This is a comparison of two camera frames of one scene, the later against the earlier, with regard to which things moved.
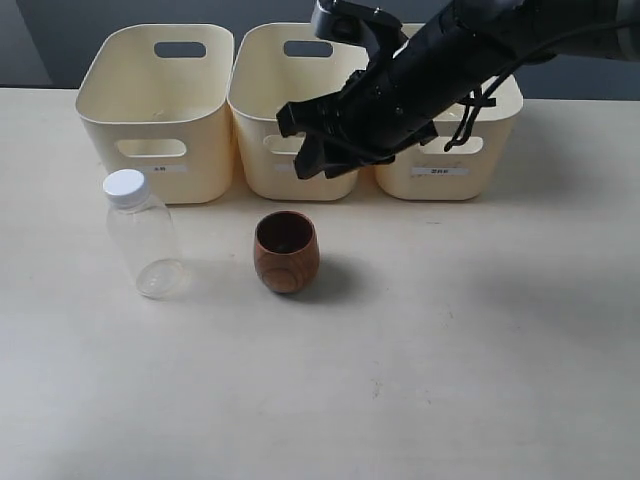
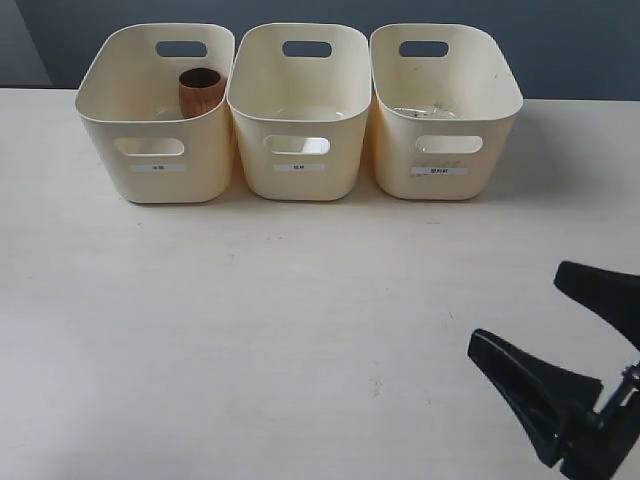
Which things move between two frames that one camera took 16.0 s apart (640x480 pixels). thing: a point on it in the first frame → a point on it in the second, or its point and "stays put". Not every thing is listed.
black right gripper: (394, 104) → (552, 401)
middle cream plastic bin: (273, 65) stays put
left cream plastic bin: (156, 99) stays put
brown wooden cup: (286, 250) → (200, 90)
